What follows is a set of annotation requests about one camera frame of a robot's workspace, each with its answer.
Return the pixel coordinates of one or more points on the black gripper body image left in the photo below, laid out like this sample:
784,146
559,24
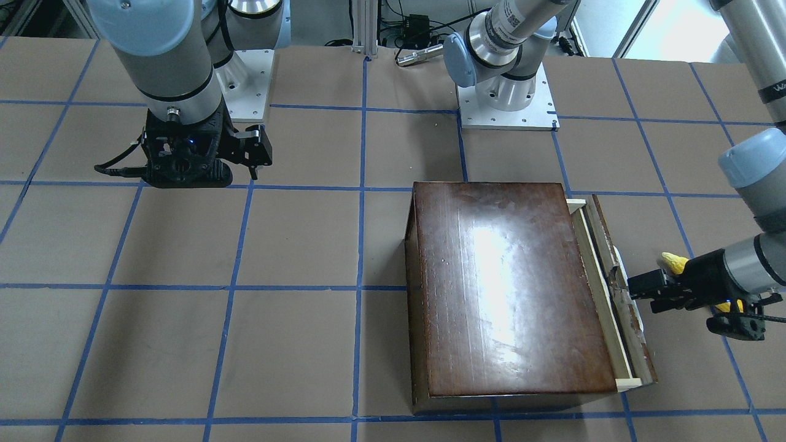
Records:
229,137

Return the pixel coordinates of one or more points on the corn gripper black finger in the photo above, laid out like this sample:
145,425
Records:
619,286

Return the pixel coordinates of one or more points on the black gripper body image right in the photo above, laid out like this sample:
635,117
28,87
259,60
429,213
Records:
706,274

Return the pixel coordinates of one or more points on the yellow corn cob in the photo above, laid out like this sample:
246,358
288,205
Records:
675,264

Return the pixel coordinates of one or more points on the light wooden drawer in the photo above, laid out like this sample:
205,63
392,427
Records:
619,316

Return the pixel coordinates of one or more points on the grey robot arm image right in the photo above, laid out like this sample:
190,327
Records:
747,275

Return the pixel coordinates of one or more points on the dark wooden drawer cabinet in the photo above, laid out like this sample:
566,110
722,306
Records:
501,314

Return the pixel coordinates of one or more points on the silver metal cylinder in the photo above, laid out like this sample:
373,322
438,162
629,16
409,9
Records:
419,56

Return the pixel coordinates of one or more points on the black power adapter box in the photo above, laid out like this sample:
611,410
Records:
415,25

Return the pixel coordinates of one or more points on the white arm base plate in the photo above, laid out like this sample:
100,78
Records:
246,81
506,104

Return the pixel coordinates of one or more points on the black camera mount image right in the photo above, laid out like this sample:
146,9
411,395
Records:
744,321

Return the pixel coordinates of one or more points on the black camera mount image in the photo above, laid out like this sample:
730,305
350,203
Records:
187,155
744,321

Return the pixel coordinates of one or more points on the black camera mount image left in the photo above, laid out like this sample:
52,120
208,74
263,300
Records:
187,155

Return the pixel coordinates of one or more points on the aluminium frame post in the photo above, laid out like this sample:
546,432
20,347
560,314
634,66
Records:
365,27

